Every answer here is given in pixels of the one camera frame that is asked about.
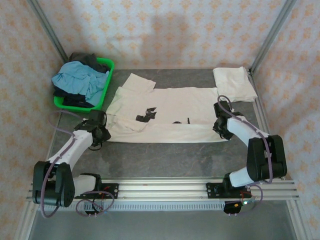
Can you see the light blue t-shirt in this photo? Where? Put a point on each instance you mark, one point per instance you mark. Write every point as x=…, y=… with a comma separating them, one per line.
x=72, y=80

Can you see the short aluminium frame leg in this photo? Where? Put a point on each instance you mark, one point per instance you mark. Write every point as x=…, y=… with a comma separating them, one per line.
x=26, y=220
x=300, y=220

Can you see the white t-shirt with black print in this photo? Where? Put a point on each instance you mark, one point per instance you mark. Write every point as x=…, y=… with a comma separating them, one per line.
x=175, y=100

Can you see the aluminium table side rail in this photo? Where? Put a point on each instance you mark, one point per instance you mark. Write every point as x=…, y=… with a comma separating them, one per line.
x=260, y=110

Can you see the folded white cloth stack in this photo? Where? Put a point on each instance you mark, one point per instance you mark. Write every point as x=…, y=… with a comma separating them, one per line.
x=233, y=82

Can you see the green plastic basket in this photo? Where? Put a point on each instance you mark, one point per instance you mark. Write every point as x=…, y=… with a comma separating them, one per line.
x=106, y=87

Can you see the grey metal sheet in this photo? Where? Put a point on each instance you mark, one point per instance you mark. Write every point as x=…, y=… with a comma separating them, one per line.
x=162, y=226

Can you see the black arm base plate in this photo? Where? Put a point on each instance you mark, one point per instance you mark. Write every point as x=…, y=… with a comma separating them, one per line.
x=212, y=191
x=113, y=191

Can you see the wide aluminium mounting rail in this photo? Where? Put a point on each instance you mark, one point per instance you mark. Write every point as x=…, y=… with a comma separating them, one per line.
x=162, y=190

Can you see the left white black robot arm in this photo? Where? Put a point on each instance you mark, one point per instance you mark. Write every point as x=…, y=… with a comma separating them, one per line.
x=72, y=147

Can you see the slanted aluminium frame post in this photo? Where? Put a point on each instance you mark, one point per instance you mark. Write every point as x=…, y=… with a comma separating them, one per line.
x=48, y=30
x=272, y=37

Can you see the dark navy t-shirt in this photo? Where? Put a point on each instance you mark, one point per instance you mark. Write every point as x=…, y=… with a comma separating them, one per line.
x=72, y=100

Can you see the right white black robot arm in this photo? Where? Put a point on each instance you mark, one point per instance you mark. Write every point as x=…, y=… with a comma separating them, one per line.
x=237, y=127

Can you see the black controller board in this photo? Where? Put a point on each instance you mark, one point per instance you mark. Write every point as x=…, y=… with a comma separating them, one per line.
x=91, y=213
x=231, y=207

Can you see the dark grey t-shirt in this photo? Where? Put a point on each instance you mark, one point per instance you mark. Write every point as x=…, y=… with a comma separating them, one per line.
x=85, y=58

